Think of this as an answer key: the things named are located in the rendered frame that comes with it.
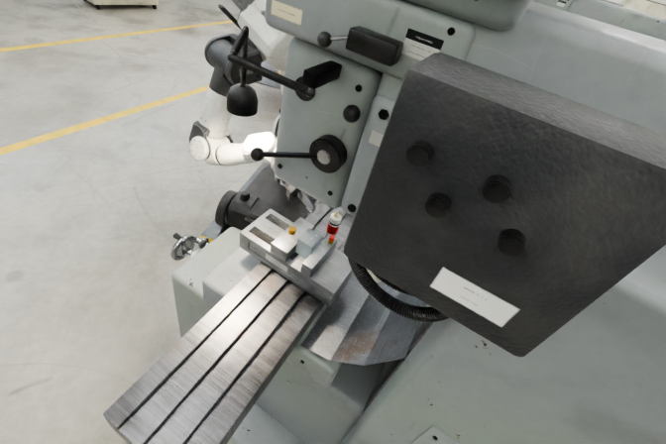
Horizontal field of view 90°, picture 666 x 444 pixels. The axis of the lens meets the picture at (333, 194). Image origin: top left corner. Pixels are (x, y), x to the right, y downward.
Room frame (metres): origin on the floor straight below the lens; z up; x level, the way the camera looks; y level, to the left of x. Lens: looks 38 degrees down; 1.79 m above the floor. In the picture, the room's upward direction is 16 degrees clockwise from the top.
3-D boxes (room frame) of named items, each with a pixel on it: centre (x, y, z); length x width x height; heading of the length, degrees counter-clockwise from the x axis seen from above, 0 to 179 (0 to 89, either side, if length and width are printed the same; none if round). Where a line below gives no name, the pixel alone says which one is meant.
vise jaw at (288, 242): (0.70, 0.08, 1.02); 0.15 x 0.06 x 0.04; 159
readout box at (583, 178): (0.24, -0.13, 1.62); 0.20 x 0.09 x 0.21; 70
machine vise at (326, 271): (0.69, 0.06, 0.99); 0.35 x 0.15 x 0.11; 69
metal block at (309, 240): (0.68, 0.03, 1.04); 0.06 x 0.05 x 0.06; 159
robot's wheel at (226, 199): (1.26, 0.52, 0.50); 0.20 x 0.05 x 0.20; 174
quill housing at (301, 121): (0.66, 0.03, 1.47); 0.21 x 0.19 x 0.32; 160
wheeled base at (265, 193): (1.48, 0.24, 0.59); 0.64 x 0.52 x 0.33; 174
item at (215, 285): (0.66, 0.04, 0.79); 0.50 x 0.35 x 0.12; 70
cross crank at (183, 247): (0.83, 0.51, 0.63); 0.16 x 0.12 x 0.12; 70
